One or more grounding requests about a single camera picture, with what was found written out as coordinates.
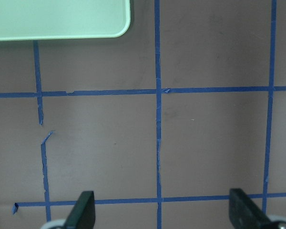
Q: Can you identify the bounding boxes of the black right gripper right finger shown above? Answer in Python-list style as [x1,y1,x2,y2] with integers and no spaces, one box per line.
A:
[229,188,272,229]

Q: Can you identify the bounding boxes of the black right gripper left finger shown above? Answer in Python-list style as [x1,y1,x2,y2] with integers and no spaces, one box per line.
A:
[64,191,96,229]

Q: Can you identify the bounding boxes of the light green plastic tray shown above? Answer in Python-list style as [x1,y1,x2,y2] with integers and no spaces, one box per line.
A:
[0,0,131,41]

